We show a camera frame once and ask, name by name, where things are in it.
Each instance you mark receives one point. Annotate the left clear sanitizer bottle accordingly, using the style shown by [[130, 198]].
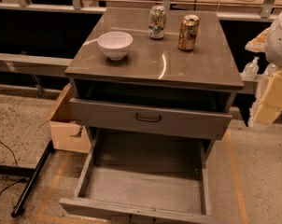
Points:
[[251, 69]]

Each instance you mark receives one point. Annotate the grey metal railing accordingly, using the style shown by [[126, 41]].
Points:
[[227, 10]]

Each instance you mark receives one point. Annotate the white ceramic bowl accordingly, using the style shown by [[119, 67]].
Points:
[[115, 45]]

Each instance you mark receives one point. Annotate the grey drawer cabinet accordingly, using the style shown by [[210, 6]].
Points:
[[156, 72]]

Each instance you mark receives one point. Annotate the right clear sanitizer bottle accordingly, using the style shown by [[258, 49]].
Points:
[[271, 68]]

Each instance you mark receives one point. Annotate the open grey lower drawer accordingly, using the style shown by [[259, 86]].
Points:
[[143, 178]]

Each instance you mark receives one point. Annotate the green white 7up can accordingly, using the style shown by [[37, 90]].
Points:
[[156, 22]]

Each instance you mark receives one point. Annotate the closed grey upper drawer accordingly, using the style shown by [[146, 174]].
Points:
[[150, 119]]

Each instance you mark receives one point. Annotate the clear sanitizer bottle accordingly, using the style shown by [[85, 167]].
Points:
[[271, 68], [251, 69]]

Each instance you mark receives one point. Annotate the cardboard box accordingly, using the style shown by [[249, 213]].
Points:
[[65, 133]]

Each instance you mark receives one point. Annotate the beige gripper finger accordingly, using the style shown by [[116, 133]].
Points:
[[268, 104], [258, 43]]

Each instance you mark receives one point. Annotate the black metal stand leg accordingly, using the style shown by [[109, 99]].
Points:
[[27, 175]]

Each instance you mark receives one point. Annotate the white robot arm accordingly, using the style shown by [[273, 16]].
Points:
[[273, 49]]

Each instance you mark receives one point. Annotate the gold crushed soda can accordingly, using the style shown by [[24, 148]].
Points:
[[188, 32]]

